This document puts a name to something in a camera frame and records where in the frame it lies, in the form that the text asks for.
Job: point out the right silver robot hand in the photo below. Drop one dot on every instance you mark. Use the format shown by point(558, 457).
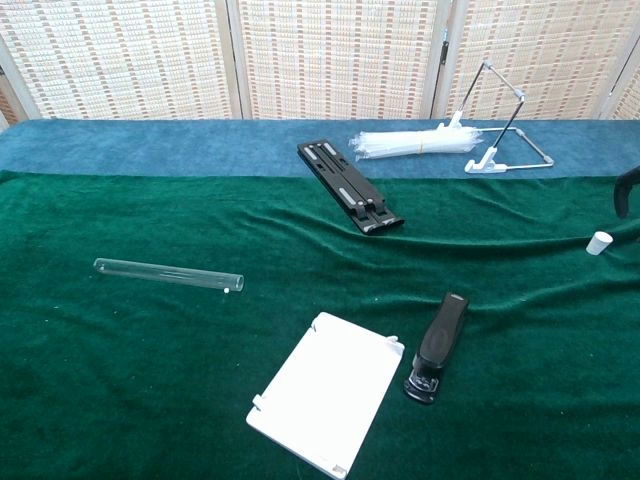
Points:
point(621, 200)

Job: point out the small white cap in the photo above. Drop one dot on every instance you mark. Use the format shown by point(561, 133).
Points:
point(598, 245)

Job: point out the clear glass test tube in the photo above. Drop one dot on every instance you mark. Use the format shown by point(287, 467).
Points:
point(165, 274)

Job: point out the bundle of clear plastic straws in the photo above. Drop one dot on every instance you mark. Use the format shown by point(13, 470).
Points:
point(415, 143)

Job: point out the black stapler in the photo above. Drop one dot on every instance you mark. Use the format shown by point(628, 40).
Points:
point(440, 340)

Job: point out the black folding laptop stand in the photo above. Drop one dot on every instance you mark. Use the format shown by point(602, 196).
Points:
point(350, 190)

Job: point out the woven bamboo folding screen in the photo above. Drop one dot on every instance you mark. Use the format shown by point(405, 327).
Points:
point(335, 55)

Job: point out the white flat plastic board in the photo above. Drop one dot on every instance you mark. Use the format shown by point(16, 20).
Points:
point(325, 395)

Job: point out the blue table cloth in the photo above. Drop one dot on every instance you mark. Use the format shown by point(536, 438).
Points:
point(150, 145)

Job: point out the green velvet cloth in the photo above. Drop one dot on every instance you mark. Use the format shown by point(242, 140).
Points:
point(150, 375)

